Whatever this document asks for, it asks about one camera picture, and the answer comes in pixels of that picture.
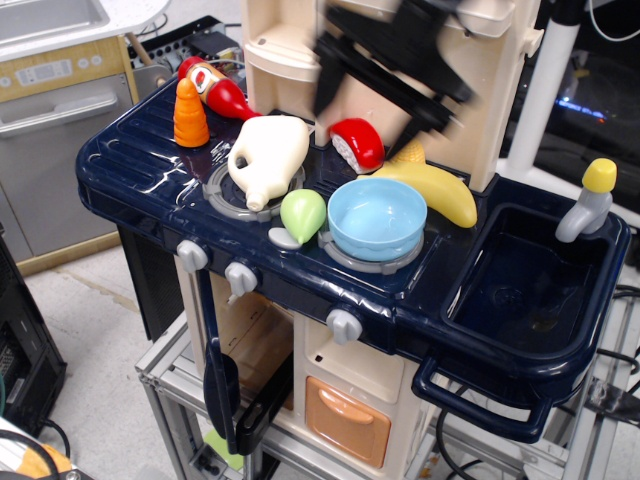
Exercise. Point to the wooden grey toy dishwasher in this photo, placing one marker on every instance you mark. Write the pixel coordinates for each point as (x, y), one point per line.
(65, 75)

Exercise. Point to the yellow toy banana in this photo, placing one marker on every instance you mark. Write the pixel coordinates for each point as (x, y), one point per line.
(442, 191)

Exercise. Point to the green toy pear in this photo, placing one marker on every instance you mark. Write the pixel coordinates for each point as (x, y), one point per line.
(303, 213)

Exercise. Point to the light blue toy bowl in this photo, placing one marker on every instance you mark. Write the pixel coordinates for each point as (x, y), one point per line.
(376, 219)

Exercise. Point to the red toy sushi piece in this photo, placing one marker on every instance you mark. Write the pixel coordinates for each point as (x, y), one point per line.
(359, 144)

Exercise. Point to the red toy ketchup bottle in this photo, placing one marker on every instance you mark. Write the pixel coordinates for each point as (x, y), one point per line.
(217, 91)

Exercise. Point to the grey toy faucet yellow cap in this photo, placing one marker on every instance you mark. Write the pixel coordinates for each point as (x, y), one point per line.
(589, 212)

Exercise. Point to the cream toy kitchen upper cabinet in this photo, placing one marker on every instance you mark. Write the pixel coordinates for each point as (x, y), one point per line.
(280, 60)

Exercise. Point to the yellow toy corn cob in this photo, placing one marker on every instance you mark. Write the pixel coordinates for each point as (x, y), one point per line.
(412, 153)

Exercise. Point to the orange toy carrot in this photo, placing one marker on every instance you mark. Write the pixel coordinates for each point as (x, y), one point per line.
(190, 122)

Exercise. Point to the black toy oven door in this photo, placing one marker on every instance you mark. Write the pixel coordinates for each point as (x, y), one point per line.
(259, 415)

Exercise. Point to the grey left stove knob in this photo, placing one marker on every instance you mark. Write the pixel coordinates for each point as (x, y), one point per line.
(192, 256)

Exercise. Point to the black computer case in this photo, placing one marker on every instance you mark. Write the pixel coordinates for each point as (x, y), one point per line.
(32, 368)

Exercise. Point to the cream toy milk jug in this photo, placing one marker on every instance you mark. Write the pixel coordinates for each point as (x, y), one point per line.
(266, 155)

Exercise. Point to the cream toy kitchen lower body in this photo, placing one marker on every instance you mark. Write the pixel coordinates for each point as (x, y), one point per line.
(258, 334)

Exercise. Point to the navy hanging toy spoon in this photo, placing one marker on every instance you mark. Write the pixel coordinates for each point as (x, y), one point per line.
(219, 378)

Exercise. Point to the grey middle stove knob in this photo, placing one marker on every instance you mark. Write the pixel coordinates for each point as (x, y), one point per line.
(241, 279)

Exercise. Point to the orange toy drawer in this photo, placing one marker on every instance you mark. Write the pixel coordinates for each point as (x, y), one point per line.
(346, 423)

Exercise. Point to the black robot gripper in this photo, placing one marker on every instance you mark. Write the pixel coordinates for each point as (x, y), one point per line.
(398, 59)

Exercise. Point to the navy toy kitchen countertop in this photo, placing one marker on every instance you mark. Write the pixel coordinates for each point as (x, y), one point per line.
(501, 319)

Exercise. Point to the grey stove knob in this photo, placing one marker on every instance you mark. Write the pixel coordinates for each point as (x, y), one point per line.
(241, 279)
(192, 256)
(344, 326)

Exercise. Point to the grey right stove knob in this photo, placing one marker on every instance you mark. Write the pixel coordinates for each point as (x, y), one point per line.
(344, 326)

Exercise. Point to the aluminium frame cart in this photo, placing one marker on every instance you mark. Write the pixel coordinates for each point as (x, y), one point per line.
(577, 443)

